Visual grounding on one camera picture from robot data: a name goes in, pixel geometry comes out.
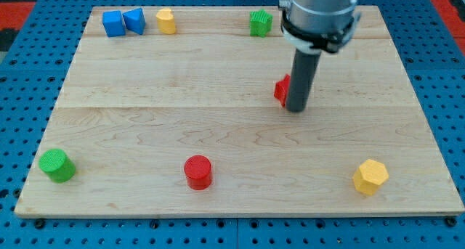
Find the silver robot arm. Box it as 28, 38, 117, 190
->
278, 0, 360, 54

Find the red star block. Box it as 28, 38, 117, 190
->
273, 74, 291, 107

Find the green star block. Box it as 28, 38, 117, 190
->
249, 9, 273, 38

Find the yellow hexagon block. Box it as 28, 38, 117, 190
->
352, 159, 389, 196

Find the red cylinder block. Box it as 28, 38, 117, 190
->
184, 155, 213, 190

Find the wooden board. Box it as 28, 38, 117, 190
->
15, 6, 464, 219

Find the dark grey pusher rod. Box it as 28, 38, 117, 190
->
285, 49, 320, 113

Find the yellow heart block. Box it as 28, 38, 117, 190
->
155, 7, 177, 35

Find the blue triangle block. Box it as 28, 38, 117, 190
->
123, 8, 146, 35

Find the blue cube block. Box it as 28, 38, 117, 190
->
102, 10, 126, 37

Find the green cylinder block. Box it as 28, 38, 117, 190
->
39, 149, 76, 183

